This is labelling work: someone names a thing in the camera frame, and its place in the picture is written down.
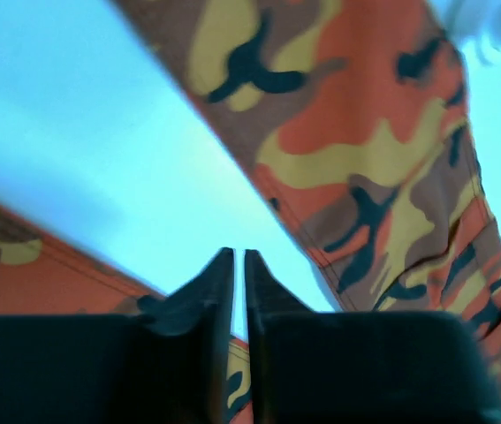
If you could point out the orange camouflage trousers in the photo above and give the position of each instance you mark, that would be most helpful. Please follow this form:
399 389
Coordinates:
350 119

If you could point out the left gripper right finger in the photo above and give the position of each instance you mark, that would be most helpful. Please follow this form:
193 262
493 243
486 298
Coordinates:
282 364

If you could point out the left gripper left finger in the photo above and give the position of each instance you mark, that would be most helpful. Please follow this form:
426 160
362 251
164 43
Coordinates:
192 328

